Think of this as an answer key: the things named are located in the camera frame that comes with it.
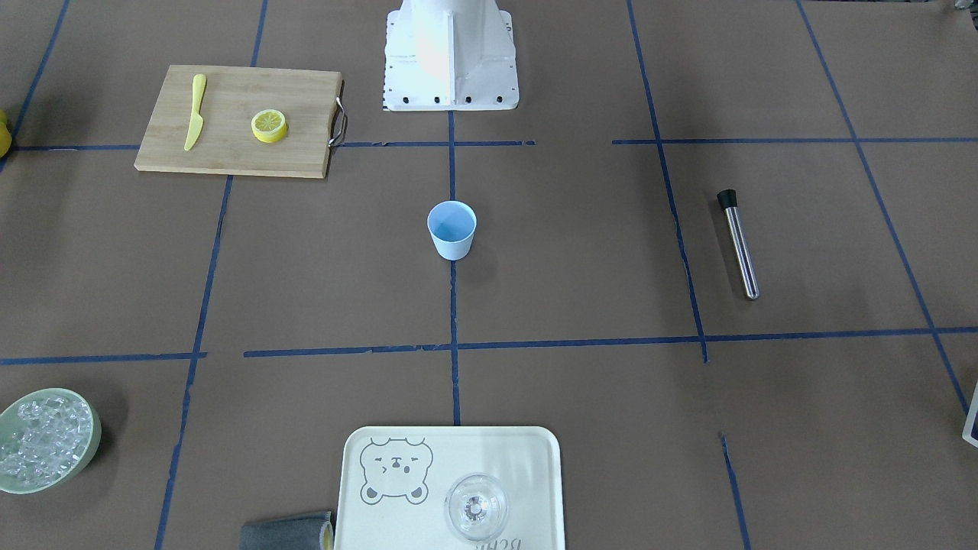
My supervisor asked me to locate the yellow plastic knife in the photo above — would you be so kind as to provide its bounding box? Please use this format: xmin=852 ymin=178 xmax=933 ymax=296
xmin=183 ymin=73 xmax=207 ymax=152

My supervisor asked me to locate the light blue cup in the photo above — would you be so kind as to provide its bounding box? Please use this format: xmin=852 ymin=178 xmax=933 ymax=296
xmin=426 ymin=201 xmax=478 ymax=261

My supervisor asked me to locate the clear wine glass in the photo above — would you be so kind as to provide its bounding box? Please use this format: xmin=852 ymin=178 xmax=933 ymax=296
xmin=444 ymin=473 xmax=510 ymax=542

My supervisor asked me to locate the whole yellow lemon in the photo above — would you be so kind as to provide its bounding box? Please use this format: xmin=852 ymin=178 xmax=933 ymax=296
xmin=0 ymin=109 xmax=13 ymax=159

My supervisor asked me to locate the bamboo cutting board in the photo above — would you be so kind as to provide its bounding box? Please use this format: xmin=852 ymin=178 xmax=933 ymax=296
xmin=134 ymin=65 xmax=345 ymax=179

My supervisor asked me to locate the cream bear tray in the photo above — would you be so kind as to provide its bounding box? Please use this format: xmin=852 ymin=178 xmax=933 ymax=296
xmin=333 ymin=427 xmax=566 ymax=549

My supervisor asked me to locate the green bowl of ice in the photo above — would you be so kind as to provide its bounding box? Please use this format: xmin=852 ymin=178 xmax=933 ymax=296
xmin=1 ymin=387 xmax=102 ymax=495

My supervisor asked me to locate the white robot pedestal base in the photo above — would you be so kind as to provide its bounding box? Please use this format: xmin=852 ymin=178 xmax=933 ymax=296
xmin=382 ymin=1 xmax=520 ymax=112

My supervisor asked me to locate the yellow lemon slice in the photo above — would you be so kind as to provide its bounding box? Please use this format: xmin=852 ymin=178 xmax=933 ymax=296
xmin=251 ymin=108 xmax=289 ymax=144

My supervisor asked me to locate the grey folded cloth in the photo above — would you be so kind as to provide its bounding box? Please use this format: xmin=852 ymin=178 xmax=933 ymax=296
xmin=238 ymin=510 xmax=333 ymax=549

